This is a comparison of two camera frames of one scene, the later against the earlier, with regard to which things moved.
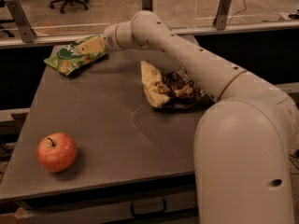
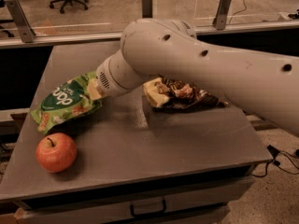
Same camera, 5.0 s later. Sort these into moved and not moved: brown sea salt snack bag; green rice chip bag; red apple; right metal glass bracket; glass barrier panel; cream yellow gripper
Moved: cream yellow gripper; green rice chip bag
Not moved: brown sea salt snack bag; right metal glass bracket; red apple; glass barrier panel
